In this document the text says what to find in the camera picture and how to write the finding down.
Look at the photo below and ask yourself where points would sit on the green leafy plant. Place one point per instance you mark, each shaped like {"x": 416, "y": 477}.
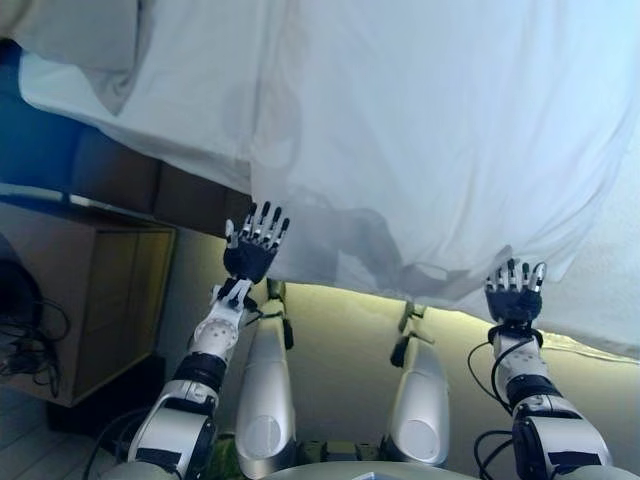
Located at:
{"x": 222, "y": 460}

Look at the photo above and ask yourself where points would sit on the wooden nightstand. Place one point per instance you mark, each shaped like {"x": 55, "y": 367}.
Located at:
{"x": 110, "y": 300}

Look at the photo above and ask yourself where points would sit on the grey robot torso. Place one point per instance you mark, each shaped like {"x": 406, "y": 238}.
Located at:
{"x": 370, "y": 472}

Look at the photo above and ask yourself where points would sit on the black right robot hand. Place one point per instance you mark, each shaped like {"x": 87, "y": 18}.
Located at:
{"x": 515, "y": 302}

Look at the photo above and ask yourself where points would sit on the white rod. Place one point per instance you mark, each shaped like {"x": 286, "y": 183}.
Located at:
{"x": 45, "y": 194}

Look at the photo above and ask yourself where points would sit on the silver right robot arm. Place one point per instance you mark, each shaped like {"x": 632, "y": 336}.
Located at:
{"x": 560, "y": 430}

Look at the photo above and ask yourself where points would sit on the large beige pillow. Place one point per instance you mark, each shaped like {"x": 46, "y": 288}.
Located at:
{"x": 65, "y": 35}

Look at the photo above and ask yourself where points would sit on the brown upholstered bed frame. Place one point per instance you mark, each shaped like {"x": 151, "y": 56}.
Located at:
{"x": 150, "y": 185}

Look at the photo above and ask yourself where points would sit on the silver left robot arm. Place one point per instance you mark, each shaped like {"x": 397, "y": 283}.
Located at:
{"x": 175, "y": 425}

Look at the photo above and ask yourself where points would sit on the white duvet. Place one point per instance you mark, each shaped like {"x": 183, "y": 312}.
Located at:
{"x": 450, "y": 125}

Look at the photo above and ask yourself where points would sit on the silver right robot leg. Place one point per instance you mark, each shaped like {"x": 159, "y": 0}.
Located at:
{"x": 420, "y": 400}

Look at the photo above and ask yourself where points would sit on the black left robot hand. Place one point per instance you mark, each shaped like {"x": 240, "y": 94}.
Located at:
{"x": 250, "y": 257}

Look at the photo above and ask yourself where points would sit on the white bed sheet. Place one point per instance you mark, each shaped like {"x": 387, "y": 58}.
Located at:
{"x": 175, "y": 90}

